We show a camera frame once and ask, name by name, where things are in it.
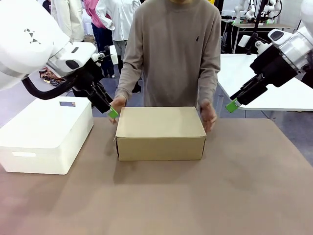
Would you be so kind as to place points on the person in beige sweater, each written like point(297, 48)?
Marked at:
point(171, 54)

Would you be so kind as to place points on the bystander in white shirt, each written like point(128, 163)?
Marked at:
point(119, 19)

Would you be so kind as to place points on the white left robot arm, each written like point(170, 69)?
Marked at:
point(29, 44)

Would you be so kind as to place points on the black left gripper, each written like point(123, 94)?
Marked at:
point(88, 80)

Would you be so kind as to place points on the person's right forearm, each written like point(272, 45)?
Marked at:
point(128, 80)

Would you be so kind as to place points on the black tripod pole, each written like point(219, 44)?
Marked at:
point(256, 24)

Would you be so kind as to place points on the dark smartphone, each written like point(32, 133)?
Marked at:
point(67, 104)

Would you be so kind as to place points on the white side table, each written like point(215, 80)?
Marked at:
point(234, 73)

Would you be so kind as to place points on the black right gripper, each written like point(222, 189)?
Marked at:
point(274, 66)

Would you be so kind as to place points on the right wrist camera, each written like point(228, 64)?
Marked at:
point(244, 40)

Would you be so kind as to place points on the background table with robots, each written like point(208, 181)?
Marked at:
point(264, 26)

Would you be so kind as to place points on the person's right hand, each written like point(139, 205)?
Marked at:
point(121, 101)

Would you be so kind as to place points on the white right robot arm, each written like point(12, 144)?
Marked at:
point(298, 46)

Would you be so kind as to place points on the brown cardboard shoe box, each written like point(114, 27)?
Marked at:
point(159, 137)

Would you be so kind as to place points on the person's left forearm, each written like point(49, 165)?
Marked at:
point(207, 83)

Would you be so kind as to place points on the patterned cloth pile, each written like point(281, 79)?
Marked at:
point(50, 77)

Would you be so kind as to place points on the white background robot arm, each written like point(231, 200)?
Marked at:
point(273, 11)
point(238, 12)

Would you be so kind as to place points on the person's left hand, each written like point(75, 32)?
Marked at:
point(209, 115)

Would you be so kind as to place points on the white plastic storage box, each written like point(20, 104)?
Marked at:
point(41, 127)

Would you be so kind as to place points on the bystander in pink top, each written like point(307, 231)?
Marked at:
point(101, 31)

